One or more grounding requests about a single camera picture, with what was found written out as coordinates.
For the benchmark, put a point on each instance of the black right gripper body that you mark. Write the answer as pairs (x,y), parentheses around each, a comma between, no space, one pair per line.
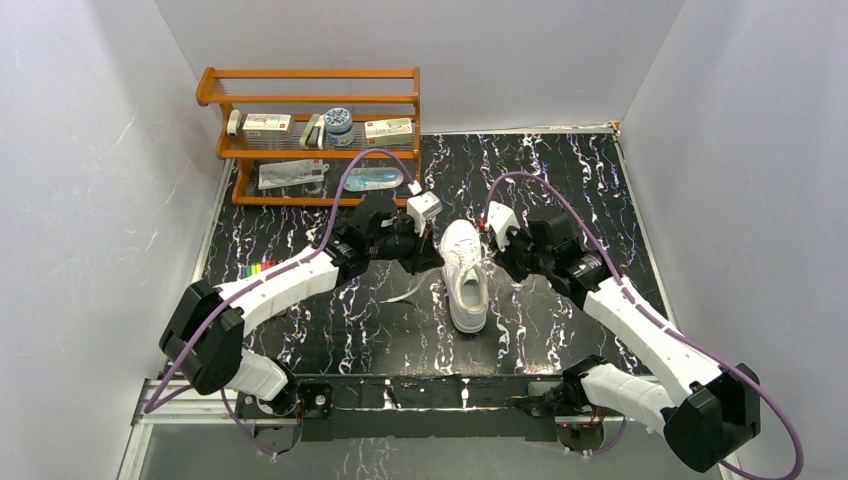
(521,258)

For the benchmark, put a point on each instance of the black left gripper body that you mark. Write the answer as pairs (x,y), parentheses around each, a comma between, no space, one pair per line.
(423,249)

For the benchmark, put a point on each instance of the white sneaker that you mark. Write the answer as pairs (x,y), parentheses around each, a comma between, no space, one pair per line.
(464,276)

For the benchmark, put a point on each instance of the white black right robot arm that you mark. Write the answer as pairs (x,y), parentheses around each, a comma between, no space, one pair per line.
(704,411)

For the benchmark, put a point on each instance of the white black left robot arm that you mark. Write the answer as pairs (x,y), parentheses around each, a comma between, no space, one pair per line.
(204,337)

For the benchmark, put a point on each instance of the blue packaged toothbrush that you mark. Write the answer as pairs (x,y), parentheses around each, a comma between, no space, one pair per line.
(373,178)

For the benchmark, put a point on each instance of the white green box right shelf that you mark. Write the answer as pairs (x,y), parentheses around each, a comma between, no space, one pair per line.
(389,132)

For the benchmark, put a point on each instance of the orange wooden shelf rack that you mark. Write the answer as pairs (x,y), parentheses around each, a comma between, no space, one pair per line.
(297,136)

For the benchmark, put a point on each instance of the blue white round jar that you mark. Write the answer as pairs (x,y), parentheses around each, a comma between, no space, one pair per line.
(339,126)

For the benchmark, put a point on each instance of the white packaged item lower shelf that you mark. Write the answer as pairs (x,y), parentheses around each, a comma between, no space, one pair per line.
(291,173)

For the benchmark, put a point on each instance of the coloured marker pen set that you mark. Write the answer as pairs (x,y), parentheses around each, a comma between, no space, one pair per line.
(255,268)

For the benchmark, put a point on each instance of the white box left shelf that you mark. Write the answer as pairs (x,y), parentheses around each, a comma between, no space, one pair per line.
(267,126)

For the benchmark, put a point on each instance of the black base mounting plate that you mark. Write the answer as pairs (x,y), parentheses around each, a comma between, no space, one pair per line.
(590,433)

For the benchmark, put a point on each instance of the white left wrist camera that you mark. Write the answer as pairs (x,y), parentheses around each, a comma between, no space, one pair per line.
(423,206)

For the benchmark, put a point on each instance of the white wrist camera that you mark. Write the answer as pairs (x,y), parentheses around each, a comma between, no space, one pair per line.
(423,206)
(498,220)

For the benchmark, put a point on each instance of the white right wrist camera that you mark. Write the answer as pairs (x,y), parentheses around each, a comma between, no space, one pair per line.
(498,220)

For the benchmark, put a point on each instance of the white handle tool left shelf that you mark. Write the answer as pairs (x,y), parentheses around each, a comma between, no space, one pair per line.
(233,123)

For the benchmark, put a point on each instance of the aluminium rail frame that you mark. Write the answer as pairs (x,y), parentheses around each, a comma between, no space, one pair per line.
(319,397)

